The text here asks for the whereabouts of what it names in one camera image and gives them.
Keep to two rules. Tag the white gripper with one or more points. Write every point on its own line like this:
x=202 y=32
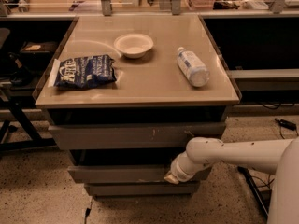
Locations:
x=176 y=173

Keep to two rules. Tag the grey drawer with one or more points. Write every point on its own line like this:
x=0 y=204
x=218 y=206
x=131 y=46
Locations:
x=119 y=166
x=126 y=189
x=134 y=135

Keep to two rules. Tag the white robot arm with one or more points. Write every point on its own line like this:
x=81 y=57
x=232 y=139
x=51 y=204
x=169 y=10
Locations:
x=279 y=158

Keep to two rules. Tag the grey bottom drawer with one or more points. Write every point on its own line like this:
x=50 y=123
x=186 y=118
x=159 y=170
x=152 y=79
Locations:
x=126 y=189

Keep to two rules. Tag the grey top drawer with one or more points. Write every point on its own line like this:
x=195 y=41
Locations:
x=134 y=135

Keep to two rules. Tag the grey drawer cabinet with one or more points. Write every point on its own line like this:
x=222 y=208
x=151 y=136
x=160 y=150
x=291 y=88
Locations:
x=151 y=89

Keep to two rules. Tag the black stand leg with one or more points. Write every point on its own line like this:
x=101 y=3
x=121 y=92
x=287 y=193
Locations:
x=262 y=197

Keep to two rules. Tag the clear plastic water bottle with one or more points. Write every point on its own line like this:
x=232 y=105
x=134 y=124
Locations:
x=192 y=67

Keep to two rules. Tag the black power adapter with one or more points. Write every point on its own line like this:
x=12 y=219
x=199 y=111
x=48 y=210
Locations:
x=286 y=124

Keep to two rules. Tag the blue chip bag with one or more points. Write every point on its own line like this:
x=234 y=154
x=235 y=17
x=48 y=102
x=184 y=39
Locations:
x=87 y=72

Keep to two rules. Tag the white paper bowl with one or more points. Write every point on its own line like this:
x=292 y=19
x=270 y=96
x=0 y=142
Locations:
x=133 y=46

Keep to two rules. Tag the black bag on shelf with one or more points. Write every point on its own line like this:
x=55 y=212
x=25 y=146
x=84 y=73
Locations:
x=31 y=60

